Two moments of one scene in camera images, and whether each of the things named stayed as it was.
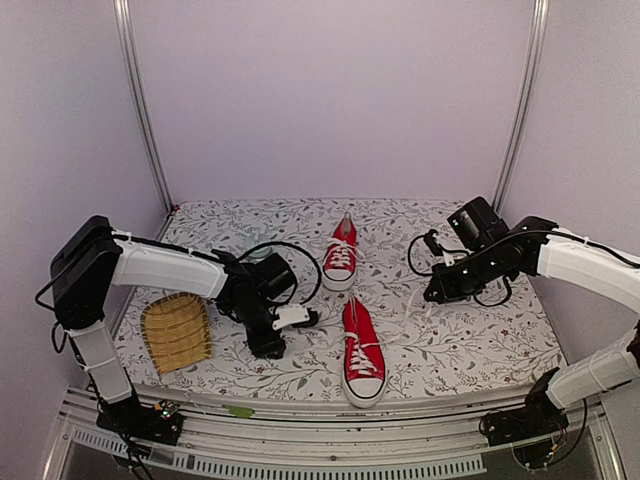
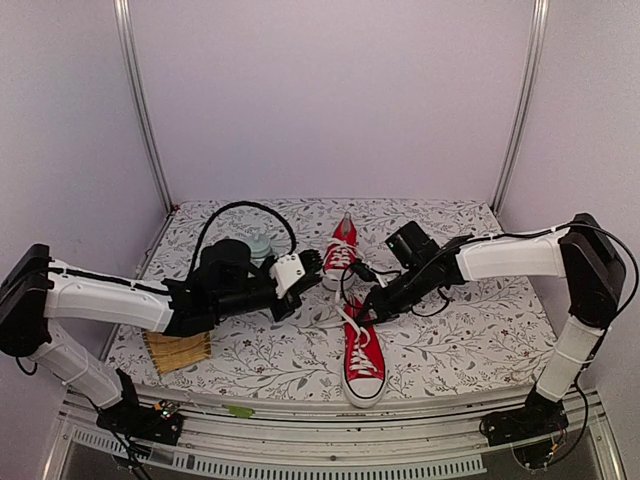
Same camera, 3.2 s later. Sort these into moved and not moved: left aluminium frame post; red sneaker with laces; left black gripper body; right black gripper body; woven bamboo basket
Moved: left black gripper body; right black gripper body
Not moved: left aluminium frame post; red sneaker with laces; woven bamboo basket
